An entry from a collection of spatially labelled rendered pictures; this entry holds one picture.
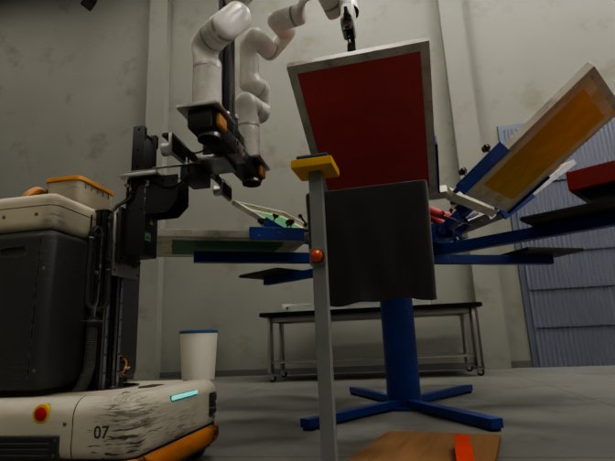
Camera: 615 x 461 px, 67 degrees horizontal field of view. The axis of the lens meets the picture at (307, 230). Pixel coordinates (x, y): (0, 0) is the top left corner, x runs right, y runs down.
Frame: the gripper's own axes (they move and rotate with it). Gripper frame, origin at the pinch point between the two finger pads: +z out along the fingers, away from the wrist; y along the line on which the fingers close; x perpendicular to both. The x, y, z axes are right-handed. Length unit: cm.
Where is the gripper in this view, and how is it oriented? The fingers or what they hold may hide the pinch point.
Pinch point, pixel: (349, 38)
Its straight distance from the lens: 185.5
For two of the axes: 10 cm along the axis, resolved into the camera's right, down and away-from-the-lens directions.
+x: 9.7, -0.9, -2.3
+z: -0.4, 8.7, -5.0
